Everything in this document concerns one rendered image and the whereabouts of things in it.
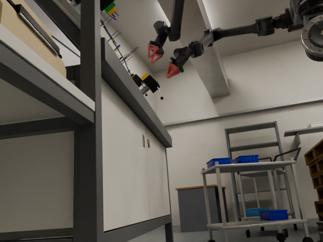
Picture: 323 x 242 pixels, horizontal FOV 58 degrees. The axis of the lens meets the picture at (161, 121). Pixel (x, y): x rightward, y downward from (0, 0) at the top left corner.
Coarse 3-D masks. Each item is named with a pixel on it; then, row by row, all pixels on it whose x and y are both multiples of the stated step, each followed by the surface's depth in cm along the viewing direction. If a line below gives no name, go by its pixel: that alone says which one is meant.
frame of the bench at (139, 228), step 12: (72, 72) 71; (168, 180) 175; (168, 216) 159; (120, 228) 80; (132, 228) 89; (144, 228) 104; (156, 228) 125; (168, 228) 166; (12, 240) 117; (24, 240) 64; (36, 240) 62; (48, 240) 61; (60, 240) 60; (72, 240) 60; (108, 240) 69; (120, 240) 77; (168, 240) 164
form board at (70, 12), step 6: (54, 0) 88; (60, 0) 78; (66, 0) 77; (60, 6) 86; (66, 6) 77; (72, 6) 77; (66, 12) 84; (72, 12) 76; (78, 12) 76; (72, 18) 83; (78, 18) 75; (78, 24) 81
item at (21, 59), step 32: (96, 0) 66; (0, 32) 32; (96, 32) 64; (0, 64) 33; (32, 64) 38; (96, 64) 61; (0, 96) 47; (32, 96) 42; (64, 96) 46; (96, 96) 59; (0, 128) 61; (32, 128) 60; (64, 128) 59; (96, 128) 57; (96, 160) 55; (96, 192) 53; (96, 224) 52
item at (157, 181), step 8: (152, 136) 142; (152, 144) 139; (160, 144) 162; (152, 152) 137; (160, 152) 159; (152, 160) 134; (160, 160) 155; (152, 168) 132; (160, 168) 153; (152, 176) 130; (160, 176) 150; (152, 184) 128; (160, 184) 147; (152, 192) 126; (160, 192) 144; (168, 192) 170; (152, 200) 124; (160, 200) 142; (168, 200) 167; (152, 208) 122; (160, 208) 139; (168, 208) 163; (152, 216) 120; (160, 216) 137
